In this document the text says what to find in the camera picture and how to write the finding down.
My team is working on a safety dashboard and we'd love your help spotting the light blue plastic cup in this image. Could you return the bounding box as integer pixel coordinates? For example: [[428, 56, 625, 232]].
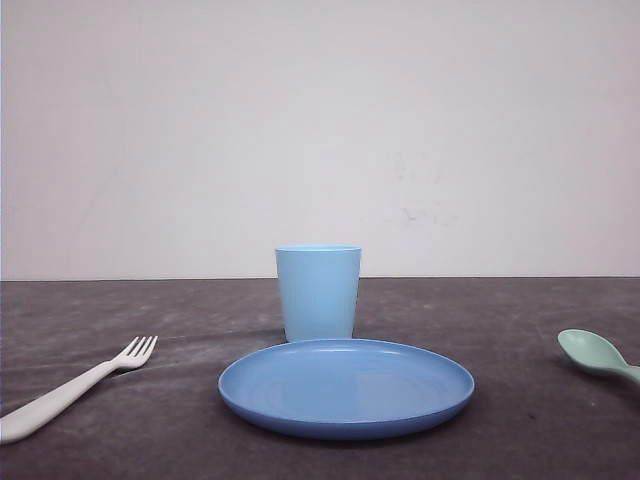
[[275, 245, 362, 342]]

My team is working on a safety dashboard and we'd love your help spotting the white plastic fork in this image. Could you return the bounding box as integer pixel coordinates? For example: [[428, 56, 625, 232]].
[[1, 336, 159, 445]]

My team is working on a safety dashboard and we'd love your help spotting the mint green plastic spoon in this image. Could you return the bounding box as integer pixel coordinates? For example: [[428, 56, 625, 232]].
[[557, 329, 639, 384]]

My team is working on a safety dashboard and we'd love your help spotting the blue plastic plate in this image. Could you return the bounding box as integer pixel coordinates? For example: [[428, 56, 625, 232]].
[[218, 339, 475, 440]]

